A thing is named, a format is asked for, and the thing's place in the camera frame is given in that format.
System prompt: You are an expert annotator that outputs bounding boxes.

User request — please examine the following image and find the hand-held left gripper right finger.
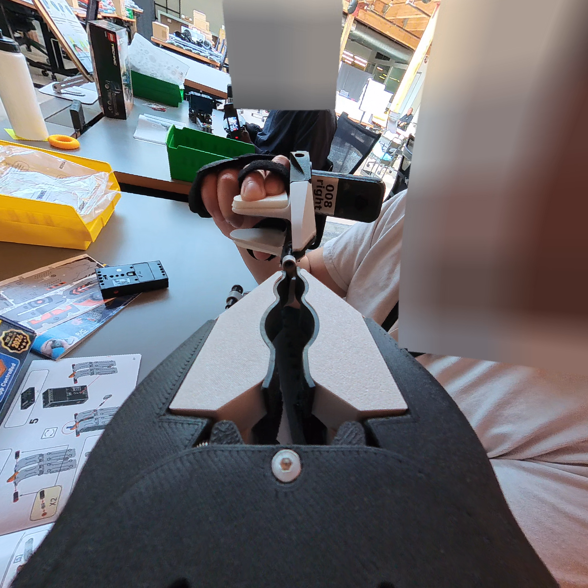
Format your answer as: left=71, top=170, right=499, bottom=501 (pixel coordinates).
left=294, top=269, right=409, bottom=444

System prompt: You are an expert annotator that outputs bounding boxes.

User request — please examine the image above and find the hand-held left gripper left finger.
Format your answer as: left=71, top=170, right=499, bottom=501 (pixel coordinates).
left=169, top=271, right=283, bottom=444

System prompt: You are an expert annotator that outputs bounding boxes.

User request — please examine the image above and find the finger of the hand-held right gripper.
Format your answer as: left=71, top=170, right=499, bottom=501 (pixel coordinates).
left=285, top=181, right=319, bottom=254

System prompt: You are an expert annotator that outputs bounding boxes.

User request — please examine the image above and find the person's right forearm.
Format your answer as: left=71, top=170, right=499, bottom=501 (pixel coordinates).
left=236, top=248, right=350, bottom=299

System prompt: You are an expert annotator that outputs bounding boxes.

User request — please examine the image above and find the office desk with wooden edge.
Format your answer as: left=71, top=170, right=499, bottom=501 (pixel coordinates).
left=0, top=51, right=232, bottom=184

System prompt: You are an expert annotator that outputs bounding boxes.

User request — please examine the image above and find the person's right hand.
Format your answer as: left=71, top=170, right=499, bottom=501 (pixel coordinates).
left=202, top=155, right=291, bottom=258

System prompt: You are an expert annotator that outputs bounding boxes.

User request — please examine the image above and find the black mesh office chair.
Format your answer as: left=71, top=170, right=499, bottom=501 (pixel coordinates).
left=328, top=111, right=383, bottom=176

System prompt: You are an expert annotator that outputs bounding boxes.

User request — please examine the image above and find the white flipchart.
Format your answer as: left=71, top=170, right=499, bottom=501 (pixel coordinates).
left=358, top=78, right=394, bottom=125

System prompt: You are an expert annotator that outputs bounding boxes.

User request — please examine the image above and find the green storage bin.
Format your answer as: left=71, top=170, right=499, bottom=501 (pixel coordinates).
left=130, top=69, right=185, bottom=107
left=165, top=124, right=256, bottom=183

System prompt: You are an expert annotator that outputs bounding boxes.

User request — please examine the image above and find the black handheld device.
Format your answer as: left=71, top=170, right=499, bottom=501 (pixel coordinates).
left=222, top=84, right=252, bottom=143

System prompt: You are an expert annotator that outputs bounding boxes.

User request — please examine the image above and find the black battery module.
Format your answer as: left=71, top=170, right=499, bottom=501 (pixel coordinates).
left=95, top=260, right=170, bottom=300

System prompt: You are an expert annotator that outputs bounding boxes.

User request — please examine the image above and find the black toy model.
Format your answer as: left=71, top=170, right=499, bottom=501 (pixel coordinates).
left=187, top=90, right=215, bottom=133

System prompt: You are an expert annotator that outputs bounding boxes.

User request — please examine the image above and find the white folded booklet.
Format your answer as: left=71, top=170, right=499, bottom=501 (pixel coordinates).
left=133, top=112, right=196, bottom=144

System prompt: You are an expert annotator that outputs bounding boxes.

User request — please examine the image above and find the white instruction booklet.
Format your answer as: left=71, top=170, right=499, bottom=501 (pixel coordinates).
left=0, top=353, right=142, bottom=588

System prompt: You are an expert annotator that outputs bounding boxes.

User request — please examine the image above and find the colour printed leaflet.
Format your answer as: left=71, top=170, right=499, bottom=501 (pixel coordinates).
left=0, top=254, right=141, bottom=361

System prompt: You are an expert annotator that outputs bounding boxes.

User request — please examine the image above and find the cluttered wooden workbench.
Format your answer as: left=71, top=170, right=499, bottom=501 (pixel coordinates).
left=151, top=9, right=230, bottom=70

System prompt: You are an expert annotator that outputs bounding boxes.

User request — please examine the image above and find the shallow yellow bin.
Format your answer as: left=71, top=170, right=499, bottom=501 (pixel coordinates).
left=0, top=139, right=121, bottom=251

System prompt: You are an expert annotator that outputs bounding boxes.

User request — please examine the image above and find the blue robot kit box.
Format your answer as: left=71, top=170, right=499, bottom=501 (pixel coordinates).
left=0, top=316, right=37, bottom=425

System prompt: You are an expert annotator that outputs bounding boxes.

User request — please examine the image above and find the white patterned sheet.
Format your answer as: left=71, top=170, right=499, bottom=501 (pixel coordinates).
left=128, top=32, right=190, bottom=87

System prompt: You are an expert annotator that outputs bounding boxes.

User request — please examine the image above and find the large black product box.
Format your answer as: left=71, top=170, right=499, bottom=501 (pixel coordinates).
left=86, top=20, right=135, bottom=121

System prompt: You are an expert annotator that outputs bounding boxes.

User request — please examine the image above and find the clear plastic bag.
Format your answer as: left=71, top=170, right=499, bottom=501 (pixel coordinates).
left=0, top=146, right=119, bottom=222

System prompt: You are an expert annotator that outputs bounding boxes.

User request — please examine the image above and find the wooden board with instruction sheet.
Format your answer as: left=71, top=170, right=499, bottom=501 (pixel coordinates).
left=31, top=0, right=99, bottom=82

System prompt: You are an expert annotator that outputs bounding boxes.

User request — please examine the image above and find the white water bottle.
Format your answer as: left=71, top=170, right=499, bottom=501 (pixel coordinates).
left=0, top=30, right=50, bottom=141

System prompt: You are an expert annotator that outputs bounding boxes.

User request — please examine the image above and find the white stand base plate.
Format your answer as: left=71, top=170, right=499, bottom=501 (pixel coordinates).
left=39, top=76, right=99, bottom=105

